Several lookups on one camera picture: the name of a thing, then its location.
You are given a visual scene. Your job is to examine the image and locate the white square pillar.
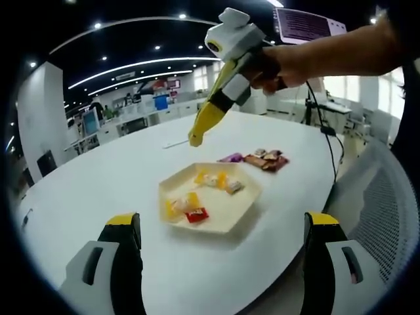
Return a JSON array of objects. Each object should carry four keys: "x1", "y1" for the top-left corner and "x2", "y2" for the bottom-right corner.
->
[{"x1": 16, "y1": 61, "x2": 68, "y2": 180}]

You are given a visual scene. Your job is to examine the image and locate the yellow pastry packet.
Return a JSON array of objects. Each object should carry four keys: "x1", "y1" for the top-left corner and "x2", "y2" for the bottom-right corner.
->
[
  {"x1": 165, "y1": 192, "x2": 200, "y2": 219},
  {"x1": 194, "y1": 169, "x2": 228, "y2": 188}
]

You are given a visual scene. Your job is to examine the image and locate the white computer monitor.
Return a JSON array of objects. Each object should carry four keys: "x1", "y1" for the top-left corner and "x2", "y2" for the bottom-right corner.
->
[{"x1": 81, "y1": 110, "x2": 101, "y2": 135}]

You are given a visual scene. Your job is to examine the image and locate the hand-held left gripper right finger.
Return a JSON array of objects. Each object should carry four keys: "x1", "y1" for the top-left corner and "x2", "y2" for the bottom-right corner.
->
[{"x1": 301, "y1": 211, "x2": 387, "y2": 315}]

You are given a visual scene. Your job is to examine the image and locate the purple snack packet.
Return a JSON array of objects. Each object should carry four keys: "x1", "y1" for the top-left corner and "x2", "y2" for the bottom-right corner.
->
[{"x1": 217, "y1": 152, "x2": 244, "y2": 164}]

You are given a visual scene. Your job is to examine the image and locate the person's right hand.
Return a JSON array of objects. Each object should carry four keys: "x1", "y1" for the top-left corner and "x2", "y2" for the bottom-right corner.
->
[{"x1": 249, "y1": 41, "x2": 315, "y2": 96}]

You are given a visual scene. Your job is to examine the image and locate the cream hexagonal container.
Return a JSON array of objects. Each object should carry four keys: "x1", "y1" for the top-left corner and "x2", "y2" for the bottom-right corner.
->
[{"x1": 158, "y1": 161, "x2": 263, "y2": 234}]

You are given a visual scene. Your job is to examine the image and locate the hanging monitor screen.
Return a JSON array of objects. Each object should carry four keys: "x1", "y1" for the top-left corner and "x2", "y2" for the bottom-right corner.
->
[{"x1": 274, "y1": 7, "x2": 348, "y2": 43}]

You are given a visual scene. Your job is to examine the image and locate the person's dark clothed torso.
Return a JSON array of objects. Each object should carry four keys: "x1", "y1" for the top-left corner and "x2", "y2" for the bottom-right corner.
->
[{"x1": 388, "y1": 55, "x2": 415, "y2": 155}]

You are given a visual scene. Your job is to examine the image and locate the white office desk row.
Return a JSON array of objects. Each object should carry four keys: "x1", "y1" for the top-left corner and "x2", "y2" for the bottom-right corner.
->
[{"x1": 64, "y1": 94, "x2": 230, "y2": 154}]

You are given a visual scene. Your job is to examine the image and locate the cream food tongs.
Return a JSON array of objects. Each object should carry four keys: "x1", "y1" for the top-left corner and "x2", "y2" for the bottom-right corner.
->
[{"x1": 188, "y1": 58, "x2": 238, "y2": 148}]

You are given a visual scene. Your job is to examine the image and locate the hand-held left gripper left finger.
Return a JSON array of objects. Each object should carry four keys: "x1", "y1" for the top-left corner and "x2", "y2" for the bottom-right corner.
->
[{"x1": 58, "y1": 212, "x2": 148, "y2": 315}]

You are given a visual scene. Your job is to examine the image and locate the red wall poster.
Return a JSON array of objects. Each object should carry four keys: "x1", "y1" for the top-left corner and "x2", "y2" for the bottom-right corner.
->
[{"x1": 150, "y1": 77, "x2": 183, "y2": 91}]

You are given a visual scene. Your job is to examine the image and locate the dark red snack packet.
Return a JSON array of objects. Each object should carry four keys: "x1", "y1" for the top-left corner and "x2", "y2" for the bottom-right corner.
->
[{"x1": 267, "y1": 156, "x2": 289, "y2": 174}]

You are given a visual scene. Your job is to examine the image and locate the white mesh office chair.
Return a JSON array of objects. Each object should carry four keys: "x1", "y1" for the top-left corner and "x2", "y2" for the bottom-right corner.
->
[{"x1": 323, "y1": 140, "x2": 413, "y2": 296}]

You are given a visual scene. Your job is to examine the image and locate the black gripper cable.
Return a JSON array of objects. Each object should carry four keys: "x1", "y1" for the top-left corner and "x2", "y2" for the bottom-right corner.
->
[{"x1": 304, "y1": 80, "x2": 346, "y2": 186}]

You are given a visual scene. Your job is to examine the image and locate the brown biscuit packet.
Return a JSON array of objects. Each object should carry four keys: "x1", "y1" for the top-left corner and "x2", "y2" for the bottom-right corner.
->
[{"x1": 243, "y1": 154, "x2": 273, "y2": 171}]

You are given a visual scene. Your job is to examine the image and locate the blue box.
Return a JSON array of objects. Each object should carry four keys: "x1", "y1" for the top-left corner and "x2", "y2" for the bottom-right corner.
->
[{"x1": 153, "y1": 94, "x2": 169, "y2": 111}]

